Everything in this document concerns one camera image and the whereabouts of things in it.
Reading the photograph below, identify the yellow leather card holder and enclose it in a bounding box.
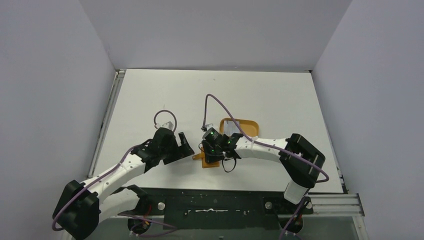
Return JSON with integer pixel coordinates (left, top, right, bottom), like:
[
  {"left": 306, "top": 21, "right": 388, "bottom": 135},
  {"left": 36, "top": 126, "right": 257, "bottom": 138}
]
[{"left": 192, "top": 152, "right": 220, "bottom": 169}]

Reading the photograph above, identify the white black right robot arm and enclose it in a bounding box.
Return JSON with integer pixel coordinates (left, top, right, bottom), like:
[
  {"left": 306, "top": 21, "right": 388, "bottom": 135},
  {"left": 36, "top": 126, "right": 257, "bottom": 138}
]
[{"left": 201, "top": 127, "right": 326, "bottom": 214}]

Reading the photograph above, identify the aluminium frame rail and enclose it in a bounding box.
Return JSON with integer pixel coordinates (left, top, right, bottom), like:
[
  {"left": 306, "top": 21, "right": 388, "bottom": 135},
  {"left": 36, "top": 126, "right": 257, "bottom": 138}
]
[{"left": 67, "top": 193, "right": 365, "bottom": 220}]

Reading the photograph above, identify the silver credit card stack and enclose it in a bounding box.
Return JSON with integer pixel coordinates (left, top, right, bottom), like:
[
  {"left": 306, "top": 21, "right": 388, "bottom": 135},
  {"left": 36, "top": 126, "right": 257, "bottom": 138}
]
[{"left": 224, "top": 120, "right": 241, "bottom": 135}]

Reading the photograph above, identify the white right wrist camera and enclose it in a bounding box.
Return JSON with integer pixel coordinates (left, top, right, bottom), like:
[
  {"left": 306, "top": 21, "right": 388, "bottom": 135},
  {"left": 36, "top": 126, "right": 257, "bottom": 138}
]
[{"left": 201, "top": 123, "right": 215, "bottom": 132}]

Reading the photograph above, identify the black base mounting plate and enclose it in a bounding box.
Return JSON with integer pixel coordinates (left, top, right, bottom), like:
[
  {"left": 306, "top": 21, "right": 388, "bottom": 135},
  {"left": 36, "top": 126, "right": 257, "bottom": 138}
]
[{"left": 127, "top": 185, "right": 314, "bottom": 230}]

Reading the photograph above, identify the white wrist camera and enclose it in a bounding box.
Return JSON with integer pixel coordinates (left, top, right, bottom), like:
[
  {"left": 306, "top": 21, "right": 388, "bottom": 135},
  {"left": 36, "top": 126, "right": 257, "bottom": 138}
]
[
  {"left": 160, "top": 121, "right": 175, "bottom": 132},
  {"left": 201, "top": 123, "right": 215, "bottom": 132}
]

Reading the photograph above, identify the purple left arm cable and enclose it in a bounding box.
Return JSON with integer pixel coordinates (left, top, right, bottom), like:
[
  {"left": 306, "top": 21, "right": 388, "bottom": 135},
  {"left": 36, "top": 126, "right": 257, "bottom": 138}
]
[{"left": 51, "top": 109, "right": 180, "bottom": 239}]

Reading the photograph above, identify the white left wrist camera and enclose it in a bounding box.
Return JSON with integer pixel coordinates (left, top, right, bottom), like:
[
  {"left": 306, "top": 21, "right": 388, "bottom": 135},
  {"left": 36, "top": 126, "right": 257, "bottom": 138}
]
[{"left": 160, "top": 121, "right": 175, "bottom": 132}]

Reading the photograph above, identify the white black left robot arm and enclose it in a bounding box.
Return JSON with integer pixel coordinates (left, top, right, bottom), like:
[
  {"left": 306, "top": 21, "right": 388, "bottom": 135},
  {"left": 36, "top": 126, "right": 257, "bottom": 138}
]
[{"left": 51, "top": 127, "right": 194, "bottom": 240}]

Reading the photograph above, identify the black loop cable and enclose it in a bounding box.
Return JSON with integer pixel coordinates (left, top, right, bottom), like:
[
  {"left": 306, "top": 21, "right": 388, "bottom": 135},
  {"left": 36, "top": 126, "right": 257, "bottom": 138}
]
[{"left": 221, "top": 157, "right": 238, "bottom": 173}]

